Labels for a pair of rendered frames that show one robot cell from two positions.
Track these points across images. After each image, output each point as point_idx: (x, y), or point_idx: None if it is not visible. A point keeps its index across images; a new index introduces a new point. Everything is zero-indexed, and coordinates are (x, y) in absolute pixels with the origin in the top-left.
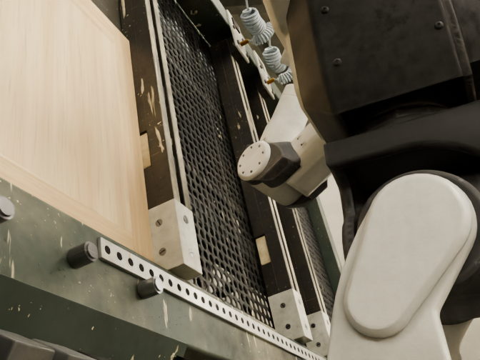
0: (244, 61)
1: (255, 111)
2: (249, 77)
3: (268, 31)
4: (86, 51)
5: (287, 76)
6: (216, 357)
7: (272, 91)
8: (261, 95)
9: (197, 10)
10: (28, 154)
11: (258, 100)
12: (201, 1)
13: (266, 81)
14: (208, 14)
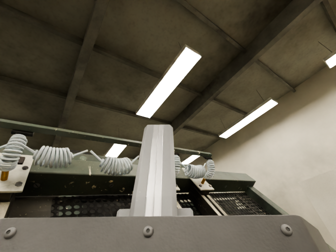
0: (179, 182)
1: (208, 212)
2: (190, 185)
3: (175, 163)
4: None
5: (210, 172)
6: None
7: (209, 185)
8: (204, 194)
9: (123, 187)
10: None
11: (205, 202)
12: (120, 181)
13: (201, 185)
14: (132, 183)
